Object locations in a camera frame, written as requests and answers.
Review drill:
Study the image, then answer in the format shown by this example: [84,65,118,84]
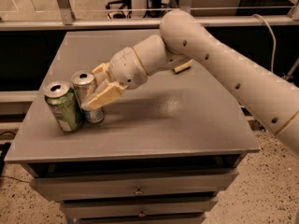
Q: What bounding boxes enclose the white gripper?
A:
[81,48,148,111]

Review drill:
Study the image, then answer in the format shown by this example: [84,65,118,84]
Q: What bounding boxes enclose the silver blue redbull can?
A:
[71,70,105,124]

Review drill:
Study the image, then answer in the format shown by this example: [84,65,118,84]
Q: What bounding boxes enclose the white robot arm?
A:
[82,10,299,152]

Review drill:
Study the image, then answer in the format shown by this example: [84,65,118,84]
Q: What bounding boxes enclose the green soda can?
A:
[44,80,84,133]

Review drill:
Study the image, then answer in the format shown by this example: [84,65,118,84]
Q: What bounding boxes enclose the yellow sponge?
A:
[173,60,192,74]

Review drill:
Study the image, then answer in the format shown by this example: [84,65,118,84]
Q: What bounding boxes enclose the grey drawer cabinet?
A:
[4,27,262,224]

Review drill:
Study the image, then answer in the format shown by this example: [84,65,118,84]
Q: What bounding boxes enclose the black office chair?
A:
[106,0,132,19]

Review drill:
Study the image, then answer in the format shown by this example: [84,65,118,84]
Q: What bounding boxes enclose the top grey drawer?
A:
[30,168,238,201]

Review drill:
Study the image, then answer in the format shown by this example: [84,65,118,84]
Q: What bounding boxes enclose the grey drawer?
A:
[30,168,238,201]
[76,214,206,224]
[60,197,218,218]

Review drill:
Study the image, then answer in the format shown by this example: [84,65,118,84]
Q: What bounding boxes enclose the middle grey drawer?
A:
[60,197,218,218]

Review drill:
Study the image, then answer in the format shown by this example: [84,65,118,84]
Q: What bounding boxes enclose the bottom grey drawer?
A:
[76,214,206,224]

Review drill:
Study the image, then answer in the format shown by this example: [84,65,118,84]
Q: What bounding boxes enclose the metal railing frame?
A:
[0,0,299,31]

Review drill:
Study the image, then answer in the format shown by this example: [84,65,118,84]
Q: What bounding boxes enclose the grey cable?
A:
[252,13,278,74]

